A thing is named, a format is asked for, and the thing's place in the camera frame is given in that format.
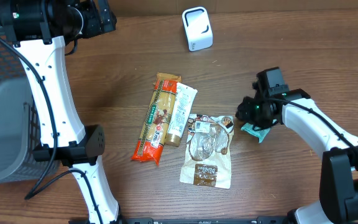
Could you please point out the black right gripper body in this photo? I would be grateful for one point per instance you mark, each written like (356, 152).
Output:
(256, 114)

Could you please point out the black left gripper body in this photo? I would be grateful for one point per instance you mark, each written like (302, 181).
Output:
(88, 22)

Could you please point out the teal tissue wipes pack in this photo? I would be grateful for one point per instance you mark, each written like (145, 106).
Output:
(256, 131)

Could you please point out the beige bread snack bag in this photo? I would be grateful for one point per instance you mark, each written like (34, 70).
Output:
(207, 154)

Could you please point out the white cream tube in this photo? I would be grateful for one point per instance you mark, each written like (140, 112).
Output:
(181, 111)

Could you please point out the red orange spaghetti pack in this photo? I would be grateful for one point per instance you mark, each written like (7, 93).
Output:
(154, 130)

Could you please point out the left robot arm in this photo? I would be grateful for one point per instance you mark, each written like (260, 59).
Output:
(38, 31)

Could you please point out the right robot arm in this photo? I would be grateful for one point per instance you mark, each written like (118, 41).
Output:
(338, 150)

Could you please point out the white barcode scanner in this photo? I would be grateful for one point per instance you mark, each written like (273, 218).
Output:
(197, 28)

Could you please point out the grey plastic mesh basket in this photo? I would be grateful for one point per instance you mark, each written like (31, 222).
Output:
(19, 123)

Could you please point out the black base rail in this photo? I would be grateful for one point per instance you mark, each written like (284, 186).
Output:
(258, 220)

